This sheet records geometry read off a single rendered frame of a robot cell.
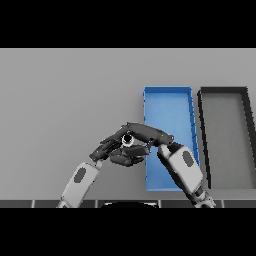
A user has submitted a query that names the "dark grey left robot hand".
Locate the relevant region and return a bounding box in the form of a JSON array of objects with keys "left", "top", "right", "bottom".
[{"left": 88, "top": 130, "right": 128, "bottom": 164}]

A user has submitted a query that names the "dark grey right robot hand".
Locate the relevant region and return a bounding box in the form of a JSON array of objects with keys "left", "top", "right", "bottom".
[{"left": 109, "top": 121, "right": 176, "bottom": 167}]

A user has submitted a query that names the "blue bin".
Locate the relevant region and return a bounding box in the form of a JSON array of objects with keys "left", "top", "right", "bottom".
[{"left": 142, "top": 86, "right": 201, "bottom": 192}]

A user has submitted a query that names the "dark grey bin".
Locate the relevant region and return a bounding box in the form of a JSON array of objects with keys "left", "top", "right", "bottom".
[{"left": 196, "top": 86, "right": 256, "bottom": 191}]

